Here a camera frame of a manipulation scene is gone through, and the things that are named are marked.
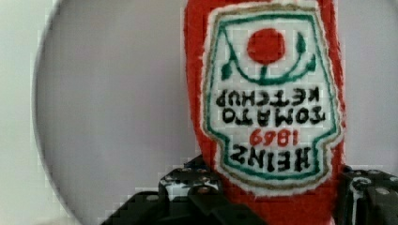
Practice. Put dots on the grey round plate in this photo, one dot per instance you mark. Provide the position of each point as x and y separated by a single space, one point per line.
111 100

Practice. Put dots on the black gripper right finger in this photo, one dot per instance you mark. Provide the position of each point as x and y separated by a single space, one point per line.
366 197

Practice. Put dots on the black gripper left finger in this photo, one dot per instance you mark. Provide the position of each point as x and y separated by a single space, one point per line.
190 195

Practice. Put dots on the red plush ketchup bottle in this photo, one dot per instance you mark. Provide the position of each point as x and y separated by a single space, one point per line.
266 95

